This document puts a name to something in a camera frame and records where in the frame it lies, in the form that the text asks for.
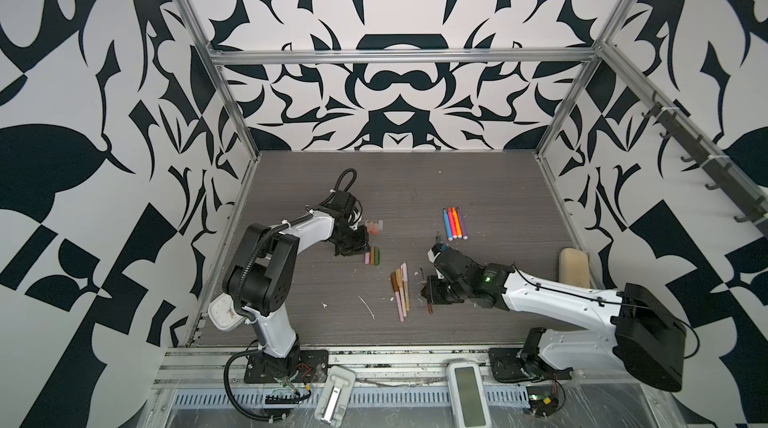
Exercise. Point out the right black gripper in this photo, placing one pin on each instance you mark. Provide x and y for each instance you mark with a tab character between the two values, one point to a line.
432	296

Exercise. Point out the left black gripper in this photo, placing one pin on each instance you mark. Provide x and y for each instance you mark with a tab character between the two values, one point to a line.
364	242

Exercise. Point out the blue marker pen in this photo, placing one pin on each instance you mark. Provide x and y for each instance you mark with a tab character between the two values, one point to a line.
447	223

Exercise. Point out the orange marker pen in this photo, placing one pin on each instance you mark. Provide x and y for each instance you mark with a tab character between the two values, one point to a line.
455	220

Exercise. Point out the purple marker pen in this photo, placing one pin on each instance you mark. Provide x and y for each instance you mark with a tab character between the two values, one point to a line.
462	224

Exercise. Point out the light pink marker pen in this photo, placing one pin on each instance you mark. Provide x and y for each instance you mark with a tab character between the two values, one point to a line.
405	287

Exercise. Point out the gold tan marker pen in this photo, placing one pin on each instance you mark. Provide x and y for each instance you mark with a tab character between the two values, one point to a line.
400	286

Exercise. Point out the red pink marker pen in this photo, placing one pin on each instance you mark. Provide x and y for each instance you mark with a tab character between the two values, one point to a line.
455	232

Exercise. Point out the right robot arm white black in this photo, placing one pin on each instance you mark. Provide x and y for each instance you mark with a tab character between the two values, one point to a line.
627	329

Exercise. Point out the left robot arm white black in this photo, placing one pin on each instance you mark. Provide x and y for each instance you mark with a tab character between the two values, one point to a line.
258	280

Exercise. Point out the white handheld display device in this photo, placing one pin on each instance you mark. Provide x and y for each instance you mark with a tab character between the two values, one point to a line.
467	395

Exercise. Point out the beige whiteboard eraser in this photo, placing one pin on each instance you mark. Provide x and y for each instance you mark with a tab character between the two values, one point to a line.
573	268

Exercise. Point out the white square clock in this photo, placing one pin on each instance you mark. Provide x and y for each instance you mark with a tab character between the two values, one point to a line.
222	314

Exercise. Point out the small green led circuit board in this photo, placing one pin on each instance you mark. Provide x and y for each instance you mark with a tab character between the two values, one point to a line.
545	400

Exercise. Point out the white grey remote device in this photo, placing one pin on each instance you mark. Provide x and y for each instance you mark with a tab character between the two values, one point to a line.
335	396

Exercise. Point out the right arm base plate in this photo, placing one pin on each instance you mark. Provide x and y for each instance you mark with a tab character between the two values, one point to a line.
518	365

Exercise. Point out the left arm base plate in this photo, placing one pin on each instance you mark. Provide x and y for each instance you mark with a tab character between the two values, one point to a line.
301	365

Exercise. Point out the black coat hook rail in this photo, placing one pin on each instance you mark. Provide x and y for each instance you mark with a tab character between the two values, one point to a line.
701	152

